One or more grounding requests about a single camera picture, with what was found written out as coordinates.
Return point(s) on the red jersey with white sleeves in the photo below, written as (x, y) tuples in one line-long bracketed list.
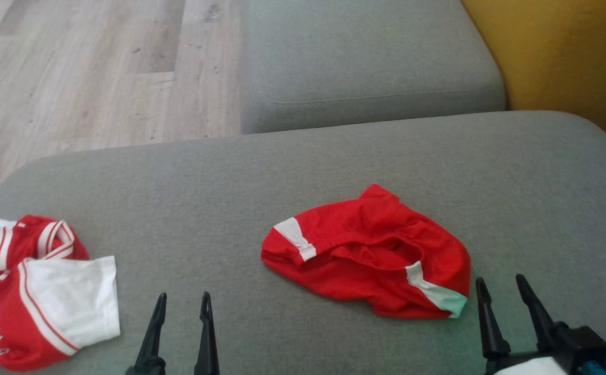
[(37, 307)]

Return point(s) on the red shorts with white stripes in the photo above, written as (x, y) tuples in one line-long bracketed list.
[(365, 245)]

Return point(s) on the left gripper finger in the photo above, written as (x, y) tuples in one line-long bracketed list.
[(207, 338), (152, 338)]

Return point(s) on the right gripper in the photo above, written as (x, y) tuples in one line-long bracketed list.
[(579, 354)]

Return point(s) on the large grey sofa seat cushion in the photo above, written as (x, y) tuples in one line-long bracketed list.
[(230, 182)]

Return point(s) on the small grey sofa seat cushion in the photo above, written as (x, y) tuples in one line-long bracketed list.
[(365, 57)]

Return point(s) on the yellow sofa backrest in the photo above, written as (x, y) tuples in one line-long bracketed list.
[(568, 52)]

